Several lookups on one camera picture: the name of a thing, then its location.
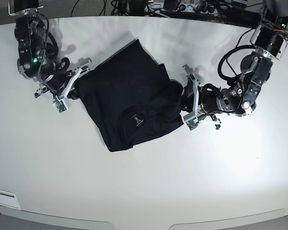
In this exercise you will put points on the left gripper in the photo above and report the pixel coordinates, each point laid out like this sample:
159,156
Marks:
205,101

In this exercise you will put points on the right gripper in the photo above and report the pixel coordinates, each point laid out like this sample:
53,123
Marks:
59,82

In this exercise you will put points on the black T-shirt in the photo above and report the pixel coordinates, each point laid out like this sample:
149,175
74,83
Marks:
131,98

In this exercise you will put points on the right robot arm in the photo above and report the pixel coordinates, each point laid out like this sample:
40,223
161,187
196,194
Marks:
38,51

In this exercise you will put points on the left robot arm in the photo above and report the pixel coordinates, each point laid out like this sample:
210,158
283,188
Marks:
268,42

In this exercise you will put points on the black equipment box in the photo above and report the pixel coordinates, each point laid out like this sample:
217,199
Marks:
243,18

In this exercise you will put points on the white power strip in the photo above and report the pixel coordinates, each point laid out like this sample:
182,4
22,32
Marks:
182,7

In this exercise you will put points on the white label plate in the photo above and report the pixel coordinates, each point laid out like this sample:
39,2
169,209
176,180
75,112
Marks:
8,199

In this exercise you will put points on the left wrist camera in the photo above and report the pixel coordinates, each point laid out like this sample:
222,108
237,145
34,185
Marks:
191,120

